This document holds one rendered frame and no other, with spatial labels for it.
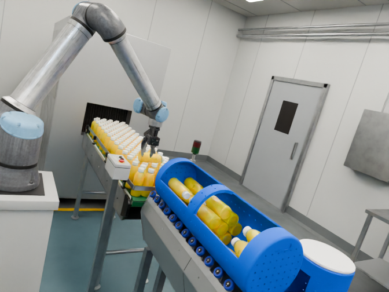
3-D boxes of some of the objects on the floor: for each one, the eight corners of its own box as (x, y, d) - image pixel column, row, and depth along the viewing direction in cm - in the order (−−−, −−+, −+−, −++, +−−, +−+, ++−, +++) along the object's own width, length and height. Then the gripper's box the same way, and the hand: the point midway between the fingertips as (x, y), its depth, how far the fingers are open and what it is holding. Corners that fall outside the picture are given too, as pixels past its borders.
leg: (125, 335, 195) (146, 251, 183) (123, 328, 200) (143, 245, 188) (133, 334, 198) (155, 250, 186) (131, 327, 203) (151, 245, 191)
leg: (145, 331, 202) (167, 249, 190) (142, 324, 207) (163, 244, 195) (153, 329, 205) (175, 249, 193) (150, 322, 210) (171, 244, 198)
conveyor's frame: (98, 322, 199) (127, 200, 182) (68, 208, 335) (83, 131, 318) (163, 310, 224) (193, 201, 207) (110, 208, 360) (126, 137, 343)
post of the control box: (84, 309, 207) (113, 175, 188) (83, 304, 211) (112, 172, 191) (90, 307, 209) (120, 175, 190) (89, 303, 213) (118, 172, 194)
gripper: (148, 126, 181) (140, 159, 185) (166, 129, 188) (158, 161, 192) (143, 123, 189) (136, 154, 193) (161, 126, 195) (153, 156, 199)
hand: (146, 154), depth 194 cm, fingers open, 5 cm apart
